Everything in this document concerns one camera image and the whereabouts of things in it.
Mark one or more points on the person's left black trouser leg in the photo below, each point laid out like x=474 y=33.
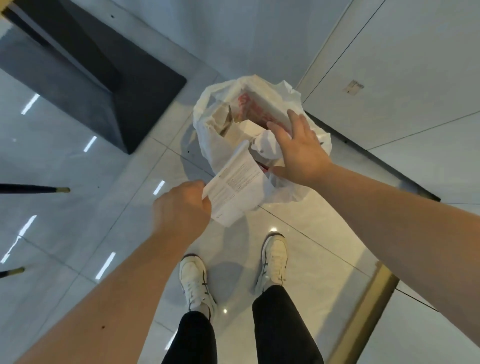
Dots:
x=195 y=341

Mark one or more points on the person's right forearm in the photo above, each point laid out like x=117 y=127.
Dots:
x=393 y=225

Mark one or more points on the person's right black trouser leg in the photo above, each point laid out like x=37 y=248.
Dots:
x=283 y=326

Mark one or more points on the person's black trouser leg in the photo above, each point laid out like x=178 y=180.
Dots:
x=283 y=326
x=195 y=341

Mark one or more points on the gold floor threshold strip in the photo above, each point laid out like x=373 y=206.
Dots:
x=367 y=311

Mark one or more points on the person's right hand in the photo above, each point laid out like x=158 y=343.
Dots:
x=302 y=155

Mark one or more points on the person's right thumb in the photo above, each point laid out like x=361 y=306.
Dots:
x=279 y=171

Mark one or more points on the red printed white box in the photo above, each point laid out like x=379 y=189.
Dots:
x=258 y=107

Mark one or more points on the person's left thumb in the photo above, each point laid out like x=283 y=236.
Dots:
x=192 y=184

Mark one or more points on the white paper receipt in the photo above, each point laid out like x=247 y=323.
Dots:
x=236 y=183

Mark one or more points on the person's right middle finger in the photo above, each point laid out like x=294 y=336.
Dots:
x=294 y=120

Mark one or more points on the black table pedestal base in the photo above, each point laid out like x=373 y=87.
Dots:
x=93 y=75

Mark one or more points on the person's left hand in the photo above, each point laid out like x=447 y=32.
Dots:
x=180 y=212

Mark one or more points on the black baseboard strip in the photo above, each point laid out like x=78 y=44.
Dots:
x=375 y=161

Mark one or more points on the person's left white shoe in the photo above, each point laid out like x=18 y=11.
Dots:
x=195 y=279

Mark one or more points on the white plastic bag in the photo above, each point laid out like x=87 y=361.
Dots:
x=210 y=146

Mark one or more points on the person's right white shoe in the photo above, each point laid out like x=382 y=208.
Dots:
x=273 y=262

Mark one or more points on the small paper sticker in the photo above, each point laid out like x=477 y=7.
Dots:
x=353 y=87

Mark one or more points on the person's left forearm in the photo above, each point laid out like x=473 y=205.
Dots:
x=112 y=300

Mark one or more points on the crumpled white paper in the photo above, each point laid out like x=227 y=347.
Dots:
x=268 y=144

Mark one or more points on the person's white shoe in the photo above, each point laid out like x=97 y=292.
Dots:
x=273 y=262
x=195 y=279

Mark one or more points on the brown paper bag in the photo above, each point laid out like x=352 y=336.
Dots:
x=223 y=120

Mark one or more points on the plain white box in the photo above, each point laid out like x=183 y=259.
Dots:
x=245 y=131

